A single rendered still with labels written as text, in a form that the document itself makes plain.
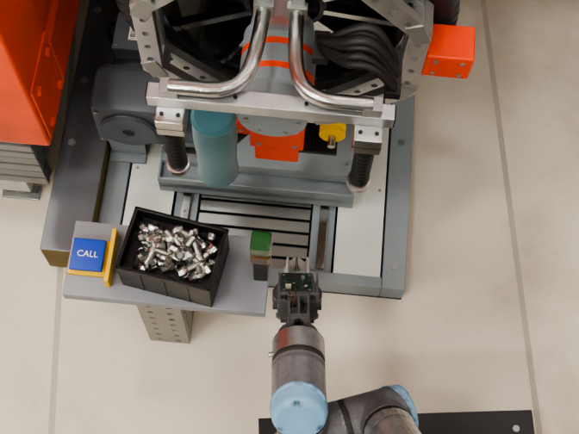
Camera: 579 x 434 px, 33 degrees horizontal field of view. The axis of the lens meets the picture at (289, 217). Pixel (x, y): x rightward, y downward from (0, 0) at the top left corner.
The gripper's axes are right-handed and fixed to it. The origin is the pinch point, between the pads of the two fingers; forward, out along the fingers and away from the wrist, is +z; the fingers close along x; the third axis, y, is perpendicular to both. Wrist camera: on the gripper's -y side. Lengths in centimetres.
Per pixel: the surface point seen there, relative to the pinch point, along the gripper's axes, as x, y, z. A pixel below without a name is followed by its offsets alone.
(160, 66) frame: 27.1, 22.6, 31.8
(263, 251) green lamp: 6.4, -1.4, 5.2
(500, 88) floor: -60, -29, 101
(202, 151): 19.1, 7.0, 24.8
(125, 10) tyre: 34, 32, 38
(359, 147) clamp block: -10.0, 27.1, 2.0
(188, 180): 26, -30, 59
